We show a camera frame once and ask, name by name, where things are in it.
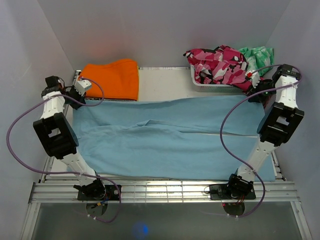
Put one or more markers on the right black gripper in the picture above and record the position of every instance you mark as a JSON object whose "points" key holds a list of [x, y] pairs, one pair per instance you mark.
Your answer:
{"points": [[258, 98]]}

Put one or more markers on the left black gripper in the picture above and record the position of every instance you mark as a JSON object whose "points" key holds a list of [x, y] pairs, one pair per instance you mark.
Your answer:
{"points": [[80, 99]]}

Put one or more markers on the light blue trousers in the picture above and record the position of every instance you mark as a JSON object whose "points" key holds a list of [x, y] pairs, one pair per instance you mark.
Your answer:
{"points": [[200, 138]]}

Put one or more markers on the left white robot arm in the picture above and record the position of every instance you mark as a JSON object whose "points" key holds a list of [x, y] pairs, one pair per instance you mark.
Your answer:
{"points": [[59, 139]]}

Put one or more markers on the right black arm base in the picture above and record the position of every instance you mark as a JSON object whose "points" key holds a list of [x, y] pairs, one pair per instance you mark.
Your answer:
{"points": [[222, 192]]}

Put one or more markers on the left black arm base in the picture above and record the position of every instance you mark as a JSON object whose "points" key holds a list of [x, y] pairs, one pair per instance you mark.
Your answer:
{"points": [[108, 192]]}

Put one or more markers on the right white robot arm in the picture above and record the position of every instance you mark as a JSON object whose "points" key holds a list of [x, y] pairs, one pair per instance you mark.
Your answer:
{"points": [[276, 127]]}

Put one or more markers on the green tie-dye trousers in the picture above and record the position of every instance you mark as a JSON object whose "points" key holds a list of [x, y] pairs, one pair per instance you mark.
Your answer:
{"points": [[258, 57]]}

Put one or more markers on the pink camouflage trousers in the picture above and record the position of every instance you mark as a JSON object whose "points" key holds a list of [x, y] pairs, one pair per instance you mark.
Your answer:
{"points": [[223, 65]]}

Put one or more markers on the folded orange trousers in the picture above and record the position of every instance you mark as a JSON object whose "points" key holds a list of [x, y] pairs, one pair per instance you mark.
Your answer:
{"points": [[126, 65]]}

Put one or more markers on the folded yellow patterned trousers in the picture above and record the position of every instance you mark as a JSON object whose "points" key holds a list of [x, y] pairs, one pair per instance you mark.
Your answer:
{"points": [[116, 85]]}

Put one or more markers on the white plastic basket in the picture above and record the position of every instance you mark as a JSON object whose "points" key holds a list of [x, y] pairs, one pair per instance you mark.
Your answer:
{"points": [[212, 88]]}

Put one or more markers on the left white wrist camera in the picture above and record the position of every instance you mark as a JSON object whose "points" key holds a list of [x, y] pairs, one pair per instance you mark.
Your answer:
{"points": [[82, 86]]}

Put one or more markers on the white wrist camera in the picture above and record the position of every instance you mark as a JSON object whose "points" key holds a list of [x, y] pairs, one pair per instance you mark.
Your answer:
{"points": [[254, 77], [82, 86]]}

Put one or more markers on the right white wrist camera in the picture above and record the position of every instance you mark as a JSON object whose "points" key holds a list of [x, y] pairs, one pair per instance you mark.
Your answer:
{"points": [[254, 77]]}

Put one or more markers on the aluminium mounting rail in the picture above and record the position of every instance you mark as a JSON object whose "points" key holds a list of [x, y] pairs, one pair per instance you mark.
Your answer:
{"points": [[157, 190]]}

